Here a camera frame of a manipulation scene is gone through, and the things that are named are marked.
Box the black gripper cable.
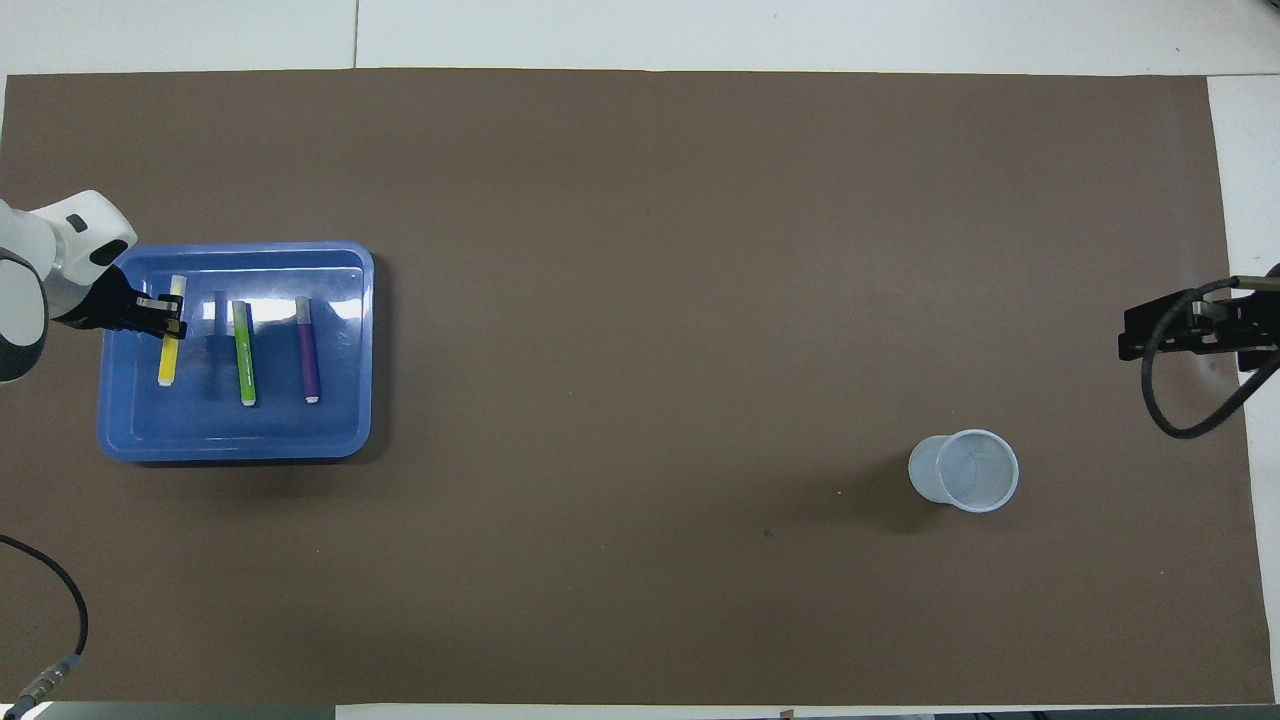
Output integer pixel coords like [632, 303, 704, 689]
[1141, 277, 1280, 440]
[0, 534, 90, 713]

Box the blue plastic tray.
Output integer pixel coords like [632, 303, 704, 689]
[96, 240, 376, 464]

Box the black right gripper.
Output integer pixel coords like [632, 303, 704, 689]
[1118, 263, 1280, 373]

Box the brown table mat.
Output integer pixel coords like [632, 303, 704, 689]
[0, 67, 1276, 707]

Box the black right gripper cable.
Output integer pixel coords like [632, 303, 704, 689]
[1141, 277, 1280, 440]

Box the yellow marker pen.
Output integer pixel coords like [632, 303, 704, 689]
[157, 275, 189, 388]

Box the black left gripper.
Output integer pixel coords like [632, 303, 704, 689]
[55, 268, 190, 342]

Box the translucent plastic cup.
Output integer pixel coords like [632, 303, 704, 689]
[908, 429, 1020, 514]

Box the purple marker pen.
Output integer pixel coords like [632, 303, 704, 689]
[296, 296, 322, 405]

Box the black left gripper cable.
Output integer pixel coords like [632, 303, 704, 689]
[0, 534, 90, 713]

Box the green marker pen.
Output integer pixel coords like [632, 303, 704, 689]
[232, 300, 258, 408]

